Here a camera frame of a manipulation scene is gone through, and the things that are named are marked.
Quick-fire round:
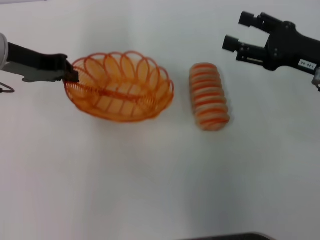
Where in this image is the orange striped bread loaf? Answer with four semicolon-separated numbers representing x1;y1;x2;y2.
188;62;231;132

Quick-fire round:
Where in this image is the silver cable connector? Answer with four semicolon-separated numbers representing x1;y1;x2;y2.
311;66;320;92

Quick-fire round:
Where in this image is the orange wire basket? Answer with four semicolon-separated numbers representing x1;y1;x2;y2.
65;51;175;123

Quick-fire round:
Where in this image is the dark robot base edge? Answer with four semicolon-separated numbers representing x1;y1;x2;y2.
174;232;273;240

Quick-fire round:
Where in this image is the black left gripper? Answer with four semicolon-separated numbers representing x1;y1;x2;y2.
7;42;80;83

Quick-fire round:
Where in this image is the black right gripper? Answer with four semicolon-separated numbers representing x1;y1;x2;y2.
222;11;320;75

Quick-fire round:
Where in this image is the thin dark cable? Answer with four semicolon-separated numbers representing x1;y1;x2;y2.
0;82;15;94

